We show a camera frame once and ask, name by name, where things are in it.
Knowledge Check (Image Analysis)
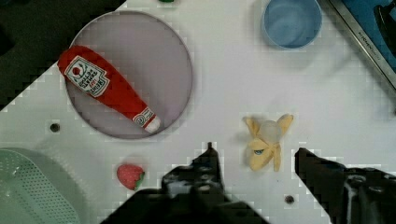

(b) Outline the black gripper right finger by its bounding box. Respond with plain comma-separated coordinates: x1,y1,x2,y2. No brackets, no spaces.
294,147,396,224

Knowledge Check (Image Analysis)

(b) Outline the grey round plate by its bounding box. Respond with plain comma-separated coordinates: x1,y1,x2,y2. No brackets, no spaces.
73,10,194,132

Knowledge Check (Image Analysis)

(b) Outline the green perforated colander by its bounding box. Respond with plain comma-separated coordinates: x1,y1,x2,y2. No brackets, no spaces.
1,149,81,224

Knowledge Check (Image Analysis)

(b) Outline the red plush ketchup bottle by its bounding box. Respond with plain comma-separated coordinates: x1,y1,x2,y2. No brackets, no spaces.
57,46,161,133

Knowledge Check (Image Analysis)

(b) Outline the yellow plush peeled banana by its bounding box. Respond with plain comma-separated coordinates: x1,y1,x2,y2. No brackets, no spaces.
245,114,293,172

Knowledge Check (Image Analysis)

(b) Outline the blue plastic bowl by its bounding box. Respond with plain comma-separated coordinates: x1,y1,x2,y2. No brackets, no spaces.
261,0,322,49

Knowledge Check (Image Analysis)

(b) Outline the red plush strawberry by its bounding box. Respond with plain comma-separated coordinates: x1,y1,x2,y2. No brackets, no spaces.
117,164,145,190

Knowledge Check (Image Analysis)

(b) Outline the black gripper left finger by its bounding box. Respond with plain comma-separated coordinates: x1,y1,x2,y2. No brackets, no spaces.
101,144,270,224

